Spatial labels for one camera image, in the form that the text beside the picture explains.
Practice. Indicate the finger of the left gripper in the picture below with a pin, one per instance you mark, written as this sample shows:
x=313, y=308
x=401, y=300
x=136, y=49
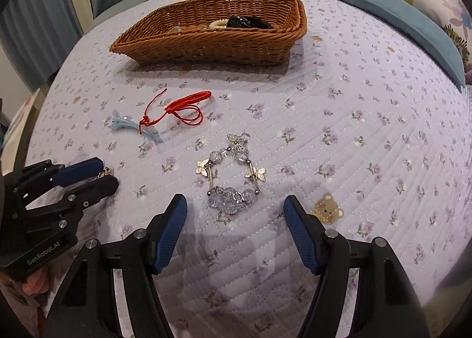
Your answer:
x=78, y=172
x=89, y=194

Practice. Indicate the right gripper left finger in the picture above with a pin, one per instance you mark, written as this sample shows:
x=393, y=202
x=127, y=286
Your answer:
x=85, y=304

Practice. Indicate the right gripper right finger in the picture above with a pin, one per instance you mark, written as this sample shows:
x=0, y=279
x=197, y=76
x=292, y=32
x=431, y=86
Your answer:
x=386, y=303

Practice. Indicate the square silver ring charm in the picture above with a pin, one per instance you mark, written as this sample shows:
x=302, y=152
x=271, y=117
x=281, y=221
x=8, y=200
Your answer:
x=107, y=171

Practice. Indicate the person's left hand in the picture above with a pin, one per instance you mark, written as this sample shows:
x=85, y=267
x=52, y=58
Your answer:
x=37, y=283

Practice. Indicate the light blue hair clip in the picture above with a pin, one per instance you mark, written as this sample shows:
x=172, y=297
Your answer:
x=119, y=122

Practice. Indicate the blue curtain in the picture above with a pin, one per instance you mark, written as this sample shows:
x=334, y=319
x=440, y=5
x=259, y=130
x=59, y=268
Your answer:
x=38, y=35

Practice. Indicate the lilac floral quilted bedspread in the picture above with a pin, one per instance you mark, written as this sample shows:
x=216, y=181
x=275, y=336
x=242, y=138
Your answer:
x=360, y=112

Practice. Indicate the brown wicker basket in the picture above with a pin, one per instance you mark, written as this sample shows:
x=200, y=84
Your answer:
x=194, y=31

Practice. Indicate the black item in basket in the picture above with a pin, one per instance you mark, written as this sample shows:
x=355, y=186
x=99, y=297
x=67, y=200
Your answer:
x=247, y=22

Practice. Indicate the teal pillow near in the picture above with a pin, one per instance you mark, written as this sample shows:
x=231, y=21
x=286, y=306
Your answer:
x=422, y=30

